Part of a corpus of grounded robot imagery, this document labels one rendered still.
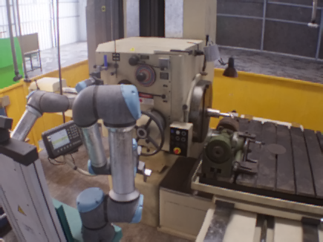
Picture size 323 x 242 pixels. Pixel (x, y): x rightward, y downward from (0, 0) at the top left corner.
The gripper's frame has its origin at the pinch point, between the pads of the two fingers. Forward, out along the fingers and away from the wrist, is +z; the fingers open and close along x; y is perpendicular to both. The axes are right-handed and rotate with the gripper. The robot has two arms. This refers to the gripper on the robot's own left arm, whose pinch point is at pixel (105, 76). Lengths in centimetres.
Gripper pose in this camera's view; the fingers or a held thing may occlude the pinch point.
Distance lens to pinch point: 196.7
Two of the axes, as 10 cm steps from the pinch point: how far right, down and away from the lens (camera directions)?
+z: 3.9, -3.9, 8.4
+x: 0.0, 9.1, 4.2
